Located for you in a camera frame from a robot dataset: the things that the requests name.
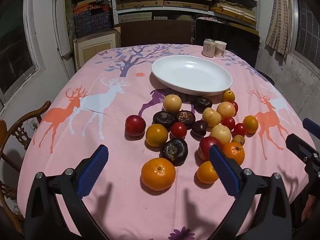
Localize large mandarin orange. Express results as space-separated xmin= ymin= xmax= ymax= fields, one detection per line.
xmin=141 ymin=157 xmax=176 ymax=191

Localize yellow round fruit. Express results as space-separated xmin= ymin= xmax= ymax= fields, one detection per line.
xmin=210 ymin=125 xmax=232 ymax=145
xmin=216 ymin=101 xmax=236 ymax=118
xmin=202 ymin=107 xmax=222 ymax=127
xmin=163 ymin=94 xmax=182 ymax=113

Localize dark purple plum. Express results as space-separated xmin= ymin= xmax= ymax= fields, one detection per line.
xmin=191 ymin=120 xmax=208 ymax=137

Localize brown board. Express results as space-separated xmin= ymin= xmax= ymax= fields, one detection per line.
xmin=119 ymin=21 xmax=194 ymax=48

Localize bamboo blind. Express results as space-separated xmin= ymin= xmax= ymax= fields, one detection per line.
xmin=265 ymin=0 xmax=299 ymax=57

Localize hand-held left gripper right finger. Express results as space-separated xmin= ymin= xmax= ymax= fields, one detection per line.
xmin=209 ymin=144 xmax=292 ymax=240

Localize white framed sliding window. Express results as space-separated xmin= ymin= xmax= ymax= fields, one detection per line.
xmin=0 ymin=0 xmax=46 ymax=105

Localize dark water chestnut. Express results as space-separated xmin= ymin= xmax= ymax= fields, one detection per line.
xmin=176 ymin=110 xmax=196 ymax=129
xmin=194 ymin=97 xmax=213 ymax=113
xmin=160 ymin=138 xmax=188 ymax=167
xmin=153 ymin=111 xmax=175 ymax=128

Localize wooden chair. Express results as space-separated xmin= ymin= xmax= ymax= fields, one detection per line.
xmin=0 ymin=101 xmax=52 ymax=238

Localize blue patterned boxes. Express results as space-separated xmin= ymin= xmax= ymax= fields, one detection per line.
xmin=73 ymin=12 xmax=113 ymax=38

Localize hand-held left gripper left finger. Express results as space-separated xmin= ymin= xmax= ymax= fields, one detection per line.
xmin=25 ymin=144 xmax=109 ymax=240

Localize white oval plate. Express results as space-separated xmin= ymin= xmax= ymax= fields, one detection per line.
xmin=151 ymin=55 xmax=233 ymax=96

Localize beige drink can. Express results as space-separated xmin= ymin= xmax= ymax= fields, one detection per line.
xmin=202 ymin=39 xmax=216 ymax=57

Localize white board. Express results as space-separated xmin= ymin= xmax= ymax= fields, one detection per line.
xmin=52 ymin=0 xmax=76 ymax=80

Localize beige paper cup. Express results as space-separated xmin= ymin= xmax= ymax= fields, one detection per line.
xmin=214 ymin=41 xmax=227 ymax=58

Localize white metal shelf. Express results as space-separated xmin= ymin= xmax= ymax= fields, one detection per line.
xmin=111 ymin=0 xmax=260 ymax=28

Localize barred window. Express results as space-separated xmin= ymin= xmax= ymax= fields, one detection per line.
xmin=291 ymin=0 xmax=320 ymax=64

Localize orange patterned boxes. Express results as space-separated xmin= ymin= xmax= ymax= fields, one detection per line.
xmin=73 ymin=3 xmax=112 ymax=16

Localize smooth orange fruit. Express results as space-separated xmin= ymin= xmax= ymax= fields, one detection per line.
xmin=197 ymin=160 xmax=219 ymax=184
xmin=243 ymin=115 xmax=259 ymax=134
xmin=146 ymin=124 xmax=169 ymax=147
xmin=222 ymin=90 xmax=235 ymax=103

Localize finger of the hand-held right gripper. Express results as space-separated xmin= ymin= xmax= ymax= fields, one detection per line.
xmin=302 ymin=118 xmax=320 ymax=137
xmin=286 ymin=134 xmax=320 ymax=165

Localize pink deer print tablecloth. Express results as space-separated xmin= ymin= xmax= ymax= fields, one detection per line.
xmin=17 ymin=44 xmax=315 ymax=240

